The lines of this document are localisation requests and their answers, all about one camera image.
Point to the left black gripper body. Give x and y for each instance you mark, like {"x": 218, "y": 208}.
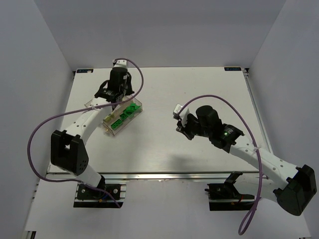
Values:
{"x": 117, "y": 97}

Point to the aluminium table edge rail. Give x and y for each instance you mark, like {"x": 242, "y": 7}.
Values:
{"x": 261, "y": 119}

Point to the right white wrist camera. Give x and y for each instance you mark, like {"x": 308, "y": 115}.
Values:
{"x": 180, "y": 113}

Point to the light yellow-green curved lego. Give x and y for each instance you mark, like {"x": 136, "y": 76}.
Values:
{"x": 108, "y": 118}

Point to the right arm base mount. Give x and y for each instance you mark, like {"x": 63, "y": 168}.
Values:
{"x": 224, "y": 196}

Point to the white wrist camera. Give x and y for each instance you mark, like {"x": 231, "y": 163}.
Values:
{"x": 120, "y": 63}
{"x": 180, "y": 113}

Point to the clear compartment organizer tray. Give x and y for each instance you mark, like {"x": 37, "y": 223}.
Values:
{"x": 99, "y": 112}

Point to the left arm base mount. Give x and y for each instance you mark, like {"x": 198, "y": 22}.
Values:
{"x": 88, "y": 198}

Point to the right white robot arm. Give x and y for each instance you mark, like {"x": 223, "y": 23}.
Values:
{"x": 290, "y": 186}

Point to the upturned green 2x4 lego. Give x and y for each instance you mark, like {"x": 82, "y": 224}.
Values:
{"x": 116, "y": 124}

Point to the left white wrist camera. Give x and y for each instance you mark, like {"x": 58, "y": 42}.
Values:
{"x": 120, "y": 63}

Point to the green lego with eyes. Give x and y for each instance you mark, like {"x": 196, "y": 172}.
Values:
{"x": 131, "y": 108}

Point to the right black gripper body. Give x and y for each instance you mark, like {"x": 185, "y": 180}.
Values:
{"x": 185, "y": 130}

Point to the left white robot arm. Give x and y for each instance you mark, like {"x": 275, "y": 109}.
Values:
{"x": 68, "y": 151}

